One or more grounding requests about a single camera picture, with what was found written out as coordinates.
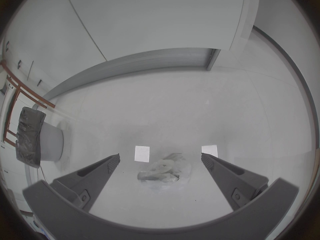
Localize white trash bin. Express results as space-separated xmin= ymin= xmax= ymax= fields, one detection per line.
xmin=39 ymin=123 xmax=64 ymax=162

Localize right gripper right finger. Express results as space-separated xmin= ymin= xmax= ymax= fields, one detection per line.
xmin=201 ymin=153 xmax=269 ymax=212

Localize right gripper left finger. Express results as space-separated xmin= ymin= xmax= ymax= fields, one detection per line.
xmin=51 ymin=153 xmax=121 ymax=212

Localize black plastic bag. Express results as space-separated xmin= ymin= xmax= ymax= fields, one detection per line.
xmin=15 ymin=106 xmax=47 ymax=169

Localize clear printed wrapper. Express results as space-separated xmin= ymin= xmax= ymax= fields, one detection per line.
xmin=137 ymin=153 xmax=192 ymax=192

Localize white cushioned wooden chair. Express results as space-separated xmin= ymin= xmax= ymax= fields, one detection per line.
xmin=0 ymin=60 xmax=55 ymax=144

